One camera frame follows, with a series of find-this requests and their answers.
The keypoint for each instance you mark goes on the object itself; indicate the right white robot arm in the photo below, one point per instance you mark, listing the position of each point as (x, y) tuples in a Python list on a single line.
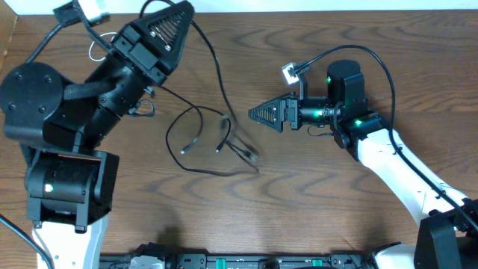
[(445, 238)]

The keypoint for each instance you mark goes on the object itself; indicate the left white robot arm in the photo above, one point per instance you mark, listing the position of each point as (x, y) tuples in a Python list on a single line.
[(60, 124)]

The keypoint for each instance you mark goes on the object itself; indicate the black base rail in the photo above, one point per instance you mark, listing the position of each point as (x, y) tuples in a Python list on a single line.
[(242, 261)]

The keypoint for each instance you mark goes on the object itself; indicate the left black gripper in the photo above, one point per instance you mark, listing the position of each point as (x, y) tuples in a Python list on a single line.
[(127, 52)]

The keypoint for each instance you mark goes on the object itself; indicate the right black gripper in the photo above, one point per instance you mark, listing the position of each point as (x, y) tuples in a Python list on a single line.
[(291, 101)]

